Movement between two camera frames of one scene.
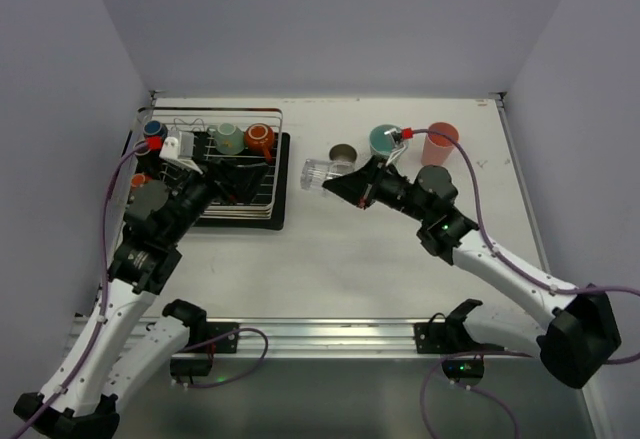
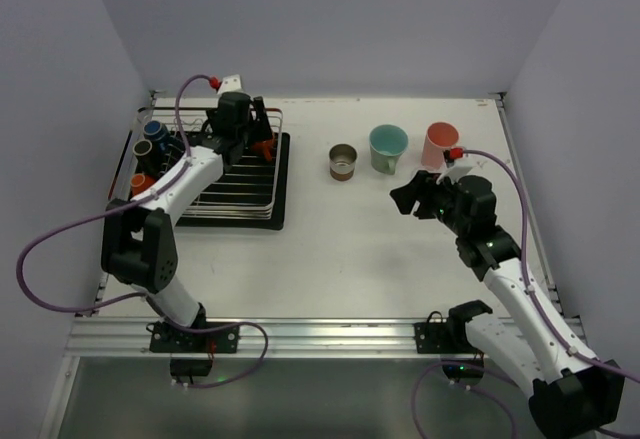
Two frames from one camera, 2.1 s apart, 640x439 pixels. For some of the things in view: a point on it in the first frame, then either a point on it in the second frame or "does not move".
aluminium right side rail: [514, 144] does not move
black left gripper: [215, 182] -> [256, 122]
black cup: [142, 151] does not move
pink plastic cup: [437, 147] does not move
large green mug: [380, 142] does not move
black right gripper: [370, 187] -> [424, 198]
